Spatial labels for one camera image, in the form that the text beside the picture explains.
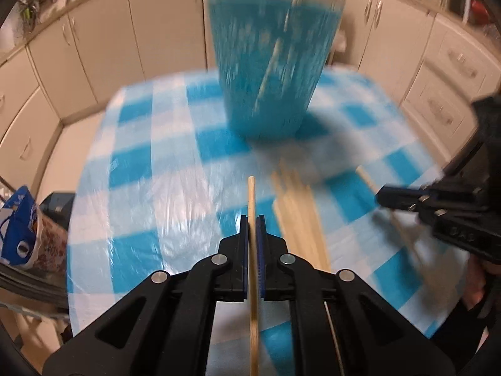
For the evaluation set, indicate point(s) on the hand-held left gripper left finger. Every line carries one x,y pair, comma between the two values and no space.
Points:
245,243

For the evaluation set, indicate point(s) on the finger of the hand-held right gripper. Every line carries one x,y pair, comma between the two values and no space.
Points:
399,197

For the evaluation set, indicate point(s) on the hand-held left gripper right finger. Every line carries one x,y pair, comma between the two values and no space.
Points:
261,243

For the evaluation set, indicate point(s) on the blue cup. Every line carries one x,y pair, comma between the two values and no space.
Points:
250,86

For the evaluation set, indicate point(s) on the person's right hand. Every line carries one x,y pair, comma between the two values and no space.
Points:
474,284

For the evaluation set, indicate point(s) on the pile of wooden chopsticks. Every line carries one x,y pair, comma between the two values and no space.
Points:
297,219

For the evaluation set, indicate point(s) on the blue checkered tablecloth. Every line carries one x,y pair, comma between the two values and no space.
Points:
156,188

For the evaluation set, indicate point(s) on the dark box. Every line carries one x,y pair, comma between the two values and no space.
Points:
58,207

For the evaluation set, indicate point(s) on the red container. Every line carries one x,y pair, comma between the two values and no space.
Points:
480,8

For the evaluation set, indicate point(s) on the dark metal rack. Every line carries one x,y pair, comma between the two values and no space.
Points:
27,282

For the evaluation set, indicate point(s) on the patterned snack bag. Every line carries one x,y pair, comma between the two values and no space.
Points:
23,227

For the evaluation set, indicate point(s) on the beige kitchen cabinets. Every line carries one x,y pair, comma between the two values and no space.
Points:
98,47

